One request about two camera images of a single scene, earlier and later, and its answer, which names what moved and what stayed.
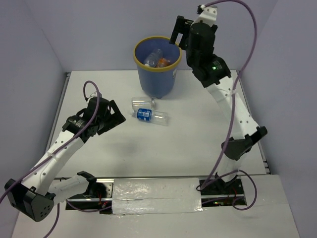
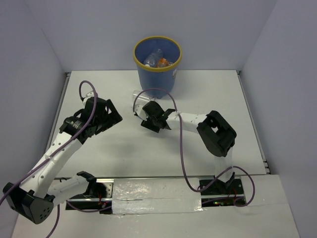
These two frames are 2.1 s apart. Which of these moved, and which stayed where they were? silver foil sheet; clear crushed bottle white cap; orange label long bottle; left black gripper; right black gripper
Moved: right black gripper
Stayed: orange label long bottle; clear crushed bottle white cap; left black gripper; silver foil sheet
